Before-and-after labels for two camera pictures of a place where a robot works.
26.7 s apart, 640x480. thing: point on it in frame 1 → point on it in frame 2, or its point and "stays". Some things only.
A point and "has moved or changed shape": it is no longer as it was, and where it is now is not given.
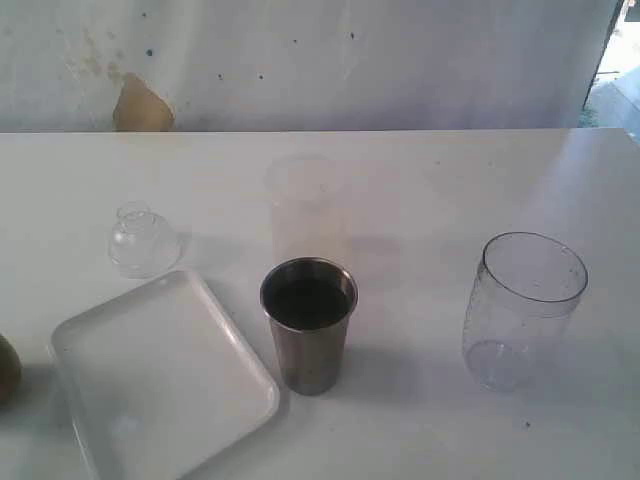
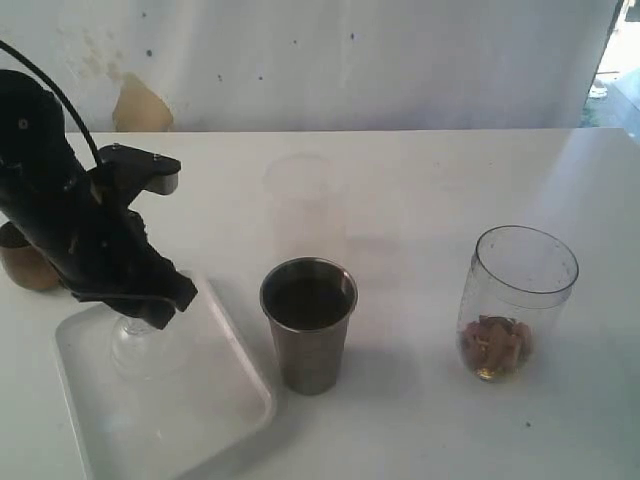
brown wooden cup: x=11 y=374 → x=24 y=263
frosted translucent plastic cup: x=309 y=207 stays
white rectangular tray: x=159 y=386 stays
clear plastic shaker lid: x=142 y=245 has moved or changed shape
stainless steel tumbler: x=309 y=301 stays
